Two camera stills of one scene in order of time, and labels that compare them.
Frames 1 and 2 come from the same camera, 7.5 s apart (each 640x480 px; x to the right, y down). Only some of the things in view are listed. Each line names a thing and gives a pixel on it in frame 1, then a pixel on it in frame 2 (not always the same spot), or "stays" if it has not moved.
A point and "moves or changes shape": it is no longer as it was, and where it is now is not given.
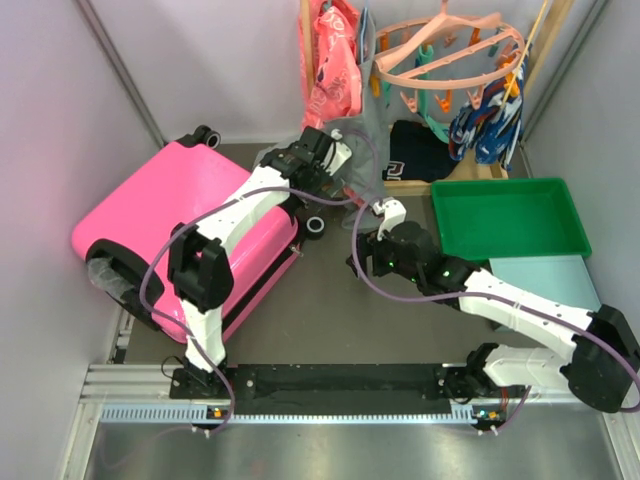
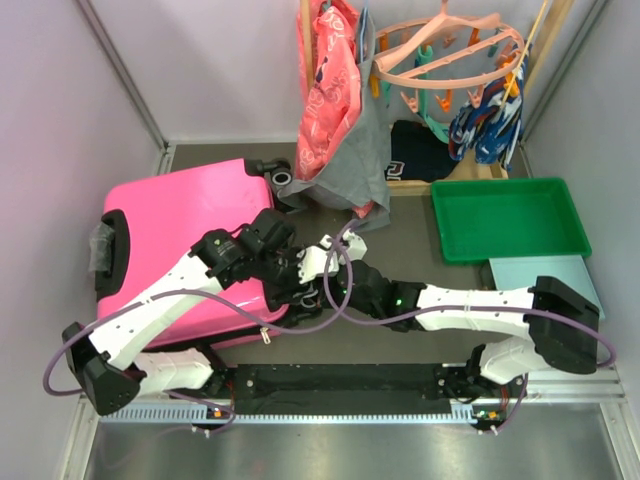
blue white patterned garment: x=492 y=131 stays
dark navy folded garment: x=417 y=153 stays
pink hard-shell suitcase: x=121 y=232 moves or changes shape
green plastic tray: x=478 y=219 stays
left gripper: x=330 y=189 → x=294 y=289
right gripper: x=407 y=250 → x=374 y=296
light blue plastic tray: x=563 y=279 stays
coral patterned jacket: x=336 y=63 stays
